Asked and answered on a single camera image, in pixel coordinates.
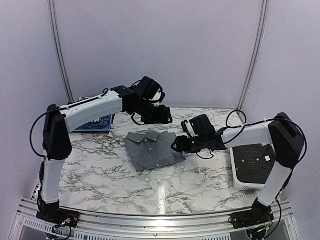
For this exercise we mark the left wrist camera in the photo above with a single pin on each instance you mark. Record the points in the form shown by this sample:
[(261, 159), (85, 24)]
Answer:
[(149, 90)]

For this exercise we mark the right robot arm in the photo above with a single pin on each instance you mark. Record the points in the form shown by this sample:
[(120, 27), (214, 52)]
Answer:
[(285, 137)]

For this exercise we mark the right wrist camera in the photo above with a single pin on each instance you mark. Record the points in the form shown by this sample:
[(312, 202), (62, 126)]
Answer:
[(202, 126)]

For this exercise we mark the aluminium front frame rail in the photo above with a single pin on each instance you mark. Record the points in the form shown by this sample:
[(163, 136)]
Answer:
[(88, 225)]

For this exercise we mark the blue shirt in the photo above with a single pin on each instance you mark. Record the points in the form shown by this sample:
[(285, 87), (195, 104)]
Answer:
[(100, 125)]

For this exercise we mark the right aluminium corner post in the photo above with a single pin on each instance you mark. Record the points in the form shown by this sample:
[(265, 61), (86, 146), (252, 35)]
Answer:
[(255, 54)]

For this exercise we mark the black white plaid shirt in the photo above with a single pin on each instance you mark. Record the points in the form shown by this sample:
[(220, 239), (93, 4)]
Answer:
[(79, 100)]

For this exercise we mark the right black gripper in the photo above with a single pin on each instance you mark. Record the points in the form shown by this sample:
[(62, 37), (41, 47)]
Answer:
[(182, 146)]

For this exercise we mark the grey long sleeve shirt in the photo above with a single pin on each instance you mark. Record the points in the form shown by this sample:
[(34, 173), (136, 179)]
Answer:
[(152, 150)]

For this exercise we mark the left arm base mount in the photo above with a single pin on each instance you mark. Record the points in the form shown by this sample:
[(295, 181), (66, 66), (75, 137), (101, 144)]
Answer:
[(61, 217)]

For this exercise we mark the white plastic laundry basket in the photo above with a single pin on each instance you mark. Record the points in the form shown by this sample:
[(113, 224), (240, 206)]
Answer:
[(240, 185)]

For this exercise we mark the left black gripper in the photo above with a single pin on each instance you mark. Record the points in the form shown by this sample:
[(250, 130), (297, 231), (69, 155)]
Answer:
[(162, 117)]

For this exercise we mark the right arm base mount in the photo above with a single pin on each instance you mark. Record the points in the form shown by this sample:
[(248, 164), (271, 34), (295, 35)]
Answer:
[(250, 218)]

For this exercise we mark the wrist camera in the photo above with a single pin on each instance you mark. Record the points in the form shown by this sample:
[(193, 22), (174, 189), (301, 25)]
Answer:
[(202, 126), (149, 90)]

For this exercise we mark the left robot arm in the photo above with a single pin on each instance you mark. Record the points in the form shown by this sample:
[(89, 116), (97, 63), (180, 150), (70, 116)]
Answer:
[(61, 120)]

